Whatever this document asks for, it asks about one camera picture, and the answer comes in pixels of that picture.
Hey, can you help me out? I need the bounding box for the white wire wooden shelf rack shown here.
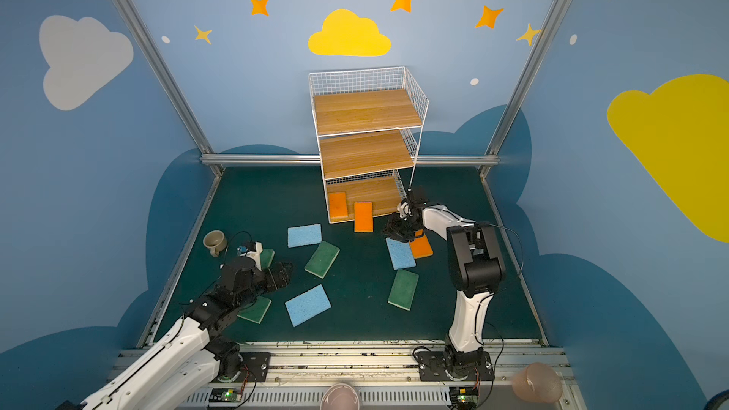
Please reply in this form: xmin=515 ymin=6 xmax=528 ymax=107
xmin=308 ymin=66 xmax=429 ymax=223

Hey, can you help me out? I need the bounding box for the blue sponge front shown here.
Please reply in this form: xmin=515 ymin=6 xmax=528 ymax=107
xmin=285 ymin=285 xmax=331 ymax=328

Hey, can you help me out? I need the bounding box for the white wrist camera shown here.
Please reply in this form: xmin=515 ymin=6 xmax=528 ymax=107
xmin=237 ymin=241 xmax=263 ymax=271
xmin=397 ymin=199 xmax=411 ymax=218

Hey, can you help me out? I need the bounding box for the orange sponge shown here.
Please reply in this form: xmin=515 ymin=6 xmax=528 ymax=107
xmin=409 ymin=230 xmax=434 ymax=259
xmin=328 ymin=192 xmax=349 ymax=222
xmin=354 ymin=201 xmax=374 ymax=233

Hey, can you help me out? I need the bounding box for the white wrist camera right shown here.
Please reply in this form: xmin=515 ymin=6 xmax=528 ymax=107
xmin=397 ymin=199 xmax=411 ymax=218

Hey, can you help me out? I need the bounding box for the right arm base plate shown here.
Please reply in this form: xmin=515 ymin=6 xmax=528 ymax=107
xmin=412 ymin=347 xmax=495 ymax=382

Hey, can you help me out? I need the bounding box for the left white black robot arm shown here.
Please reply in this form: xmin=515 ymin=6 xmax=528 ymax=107
xmin=58 ymin=256 xmax=293 ymax=409

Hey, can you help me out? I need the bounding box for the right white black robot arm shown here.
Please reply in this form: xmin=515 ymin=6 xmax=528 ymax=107
xmin=383 ymin=188 xmax=507 ymax=363

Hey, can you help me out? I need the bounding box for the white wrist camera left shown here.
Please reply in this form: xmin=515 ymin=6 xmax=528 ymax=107
xmin=237 ymin=241 xmax=263 ymax=271

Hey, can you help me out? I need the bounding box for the green circuit board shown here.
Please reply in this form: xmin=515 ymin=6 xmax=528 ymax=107
xmin=208 ymin=388 xmax=242 ymax=405
xmin=448 ymin=387 xmax=480 ymax=410

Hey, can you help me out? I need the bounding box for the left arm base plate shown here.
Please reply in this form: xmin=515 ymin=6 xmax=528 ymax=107
xmin=216 ymin=351 xmax=271 ymax=383

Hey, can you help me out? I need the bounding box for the left green circuit board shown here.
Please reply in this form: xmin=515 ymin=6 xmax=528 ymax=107
xmin=208 ymin=388 xmax=242 ymax=405

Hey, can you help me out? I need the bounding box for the green sponge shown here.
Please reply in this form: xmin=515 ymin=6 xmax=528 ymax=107
xmin=237 ymin=296 xmax=271 ymax=325
xmin=387 ymin=270 xmax=419 ymax=311
xmin=305 ymin=241 xmax=340 ymax=279
xmin=259 ymin=249 xmax=275 ymax=271

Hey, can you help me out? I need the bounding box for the blue sponge near shelf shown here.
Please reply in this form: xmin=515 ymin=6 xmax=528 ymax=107
xmin=287 ymin=224 xmax=322 ymax=249

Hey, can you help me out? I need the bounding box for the pink bowl front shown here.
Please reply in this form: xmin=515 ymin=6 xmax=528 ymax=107
xmin=320 ymin=383 xmax=361 ymax=410

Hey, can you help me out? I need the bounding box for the translucent pink cup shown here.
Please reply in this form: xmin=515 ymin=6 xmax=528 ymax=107
xmin=511 ymin=363 xmax=563 ymax=404

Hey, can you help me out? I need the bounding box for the beige ceramic mug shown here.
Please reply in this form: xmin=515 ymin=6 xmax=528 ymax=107
xmin=203 ymin=230 xmax=228 ymax=257

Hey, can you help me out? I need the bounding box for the right green circuit board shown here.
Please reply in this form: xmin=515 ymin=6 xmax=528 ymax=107
xmin=448 ymin=387 xmax=480 ymax=410

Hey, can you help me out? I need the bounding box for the blue sponge right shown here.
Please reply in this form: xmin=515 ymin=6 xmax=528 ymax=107
xmin=385 ymin=237 xmax=416 ymax=271

